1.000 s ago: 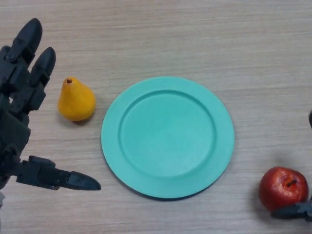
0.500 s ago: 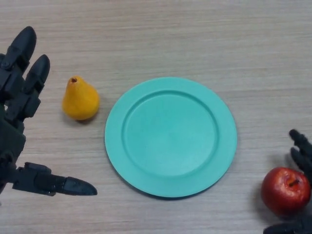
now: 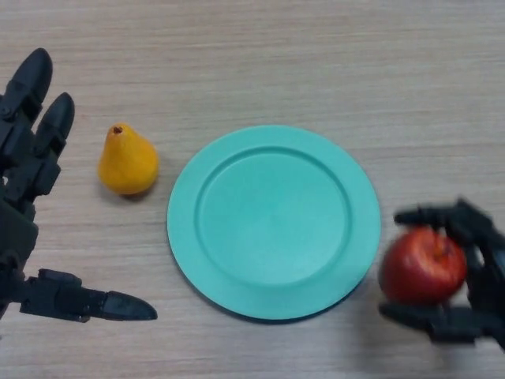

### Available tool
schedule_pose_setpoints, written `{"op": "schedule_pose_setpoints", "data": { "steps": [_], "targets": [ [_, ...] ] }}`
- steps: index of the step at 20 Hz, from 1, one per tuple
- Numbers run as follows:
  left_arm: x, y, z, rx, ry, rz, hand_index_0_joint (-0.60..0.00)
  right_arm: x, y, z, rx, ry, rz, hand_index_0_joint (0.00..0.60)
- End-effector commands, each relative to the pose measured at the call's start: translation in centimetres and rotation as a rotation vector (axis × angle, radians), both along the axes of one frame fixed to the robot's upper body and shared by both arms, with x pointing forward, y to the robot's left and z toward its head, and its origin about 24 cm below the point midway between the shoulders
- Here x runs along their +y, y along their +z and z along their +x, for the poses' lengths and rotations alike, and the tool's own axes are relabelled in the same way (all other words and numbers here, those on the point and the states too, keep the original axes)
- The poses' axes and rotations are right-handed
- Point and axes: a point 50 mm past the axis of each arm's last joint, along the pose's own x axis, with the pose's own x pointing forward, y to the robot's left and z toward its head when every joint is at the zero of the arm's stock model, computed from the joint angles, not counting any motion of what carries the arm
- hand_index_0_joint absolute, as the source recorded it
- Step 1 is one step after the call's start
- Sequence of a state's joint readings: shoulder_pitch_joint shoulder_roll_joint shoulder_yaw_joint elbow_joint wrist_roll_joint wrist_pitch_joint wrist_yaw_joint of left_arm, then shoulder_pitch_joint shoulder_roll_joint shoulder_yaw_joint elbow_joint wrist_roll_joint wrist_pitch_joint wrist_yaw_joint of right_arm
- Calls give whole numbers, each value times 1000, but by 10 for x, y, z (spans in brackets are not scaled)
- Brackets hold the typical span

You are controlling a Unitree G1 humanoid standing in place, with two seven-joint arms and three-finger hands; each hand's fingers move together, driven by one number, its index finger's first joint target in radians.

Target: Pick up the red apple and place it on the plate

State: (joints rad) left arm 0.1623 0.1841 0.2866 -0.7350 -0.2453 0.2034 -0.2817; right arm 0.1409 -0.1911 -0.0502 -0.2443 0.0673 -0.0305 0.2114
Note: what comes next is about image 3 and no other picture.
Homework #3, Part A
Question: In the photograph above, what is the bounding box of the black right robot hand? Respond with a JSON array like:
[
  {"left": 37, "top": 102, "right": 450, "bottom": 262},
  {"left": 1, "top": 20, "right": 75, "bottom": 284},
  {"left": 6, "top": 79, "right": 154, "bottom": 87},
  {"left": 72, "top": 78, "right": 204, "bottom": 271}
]
[{"left": 378, "top": 199, "right": 505, "bottom": 352}]

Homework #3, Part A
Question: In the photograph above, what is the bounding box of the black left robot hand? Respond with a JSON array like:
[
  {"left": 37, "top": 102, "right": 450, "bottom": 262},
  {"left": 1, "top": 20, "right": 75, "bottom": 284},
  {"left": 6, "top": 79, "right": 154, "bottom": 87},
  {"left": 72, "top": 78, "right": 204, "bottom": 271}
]
[{"left": 0, "top": 47, "right": 159, "bottom": 324}]

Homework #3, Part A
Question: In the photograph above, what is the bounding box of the yellow pear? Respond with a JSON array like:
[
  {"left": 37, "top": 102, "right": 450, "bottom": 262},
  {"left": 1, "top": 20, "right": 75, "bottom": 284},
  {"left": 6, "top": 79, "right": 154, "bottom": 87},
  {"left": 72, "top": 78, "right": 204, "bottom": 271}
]
[{"left": 97, "top": 122, "right": 160, "bottom": 197}]

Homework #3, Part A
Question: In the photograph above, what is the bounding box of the green round plate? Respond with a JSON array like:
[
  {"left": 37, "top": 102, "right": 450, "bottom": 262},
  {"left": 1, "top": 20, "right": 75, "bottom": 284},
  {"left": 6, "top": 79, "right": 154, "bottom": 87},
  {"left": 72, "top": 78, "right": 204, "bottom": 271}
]
[{"left": 166, "top": 125, "right": 383, "bottom": 321}]

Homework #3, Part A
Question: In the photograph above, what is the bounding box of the red apple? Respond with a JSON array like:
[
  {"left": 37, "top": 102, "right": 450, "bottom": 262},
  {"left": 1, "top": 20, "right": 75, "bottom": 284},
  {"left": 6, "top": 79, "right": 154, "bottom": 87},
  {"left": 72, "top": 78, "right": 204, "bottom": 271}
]
[{"left": 378, "top": 228, "right": 469, "bottom": 305}]

